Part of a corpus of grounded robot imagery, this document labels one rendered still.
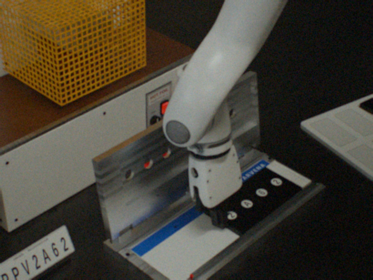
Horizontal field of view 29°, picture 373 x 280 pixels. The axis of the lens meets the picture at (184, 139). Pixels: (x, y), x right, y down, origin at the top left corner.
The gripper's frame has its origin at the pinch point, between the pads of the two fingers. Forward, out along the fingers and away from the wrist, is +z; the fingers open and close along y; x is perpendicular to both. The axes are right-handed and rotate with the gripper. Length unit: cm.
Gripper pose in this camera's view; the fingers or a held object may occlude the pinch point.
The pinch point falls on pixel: (219, 216)
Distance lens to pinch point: 141.1
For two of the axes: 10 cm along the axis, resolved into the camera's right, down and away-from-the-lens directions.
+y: 6.9, -4.1, 5.9
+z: 1.3, 8.8, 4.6
